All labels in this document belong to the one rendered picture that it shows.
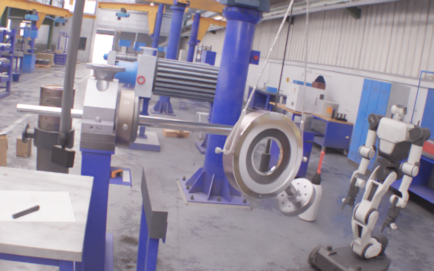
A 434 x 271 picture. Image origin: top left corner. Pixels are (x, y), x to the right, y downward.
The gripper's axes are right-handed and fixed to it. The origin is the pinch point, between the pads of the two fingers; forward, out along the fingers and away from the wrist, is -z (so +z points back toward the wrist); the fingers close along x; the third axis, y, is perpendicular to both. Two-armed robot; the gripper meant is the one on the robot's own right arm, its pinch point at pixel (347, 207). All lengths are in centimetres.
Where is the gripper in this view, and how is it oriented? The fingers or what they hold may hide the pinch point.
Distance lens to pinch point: 315.0
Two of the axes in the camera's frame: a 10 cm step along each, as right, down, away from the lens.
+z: 3.3, -9.4, -1.2
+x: -8.3, -2.3, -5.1
